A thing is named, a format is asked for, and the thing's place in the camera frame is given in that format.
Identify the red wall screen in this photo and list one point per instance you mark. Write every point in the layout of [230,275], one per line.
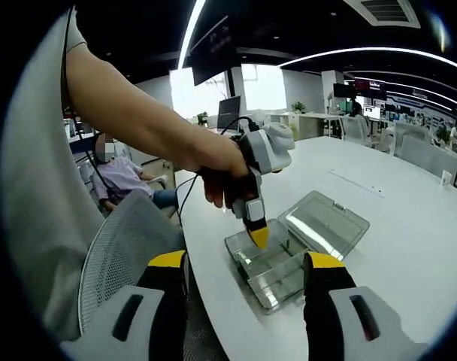
[369,89]

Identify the person's left hand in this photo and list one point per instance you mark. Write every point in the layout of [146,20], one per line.
[224,180]

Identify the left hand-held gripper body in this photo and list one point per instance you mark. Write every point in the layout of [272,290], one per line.
[270,150]

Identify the transparent grey guide fixture box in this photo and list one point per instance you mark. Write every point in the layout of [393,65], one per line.
[318,229]

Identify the person's grey shirt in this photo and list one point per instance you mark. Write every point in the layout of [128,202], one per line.
[37,188]

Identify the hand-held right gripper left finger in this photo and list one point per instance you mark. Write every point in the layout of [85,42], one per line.
[138,323]

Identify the white ceiling light strip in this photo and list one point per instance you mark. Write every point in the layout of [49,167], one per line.
[364,50]
[191,30]

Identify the green potted plant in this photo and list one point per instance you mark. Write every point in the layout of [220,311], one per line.
[298,107]
[203,118]

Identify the white low cabinet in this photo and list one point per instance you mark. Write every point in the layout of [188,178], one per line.
[311,126]

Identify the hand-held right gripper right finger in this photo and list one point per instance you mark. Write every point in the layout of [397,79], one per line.
[348,323]

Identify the grey mesh office chair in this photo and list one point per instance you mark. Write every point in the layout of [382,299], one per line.
[131,233]

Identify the white office chair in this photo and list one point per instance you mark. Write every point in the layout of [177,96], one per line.
[427,158]
[409,129]
[348,129]

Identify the black desk monitor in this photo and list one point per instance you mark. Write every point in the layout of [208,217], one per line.
[228,113]

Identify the black hanging screen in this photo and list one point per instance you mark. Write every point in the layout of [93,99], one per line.
[211,69]

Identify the ceiling air vent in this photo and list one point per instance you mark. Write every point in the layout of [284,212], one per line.
[386,11]

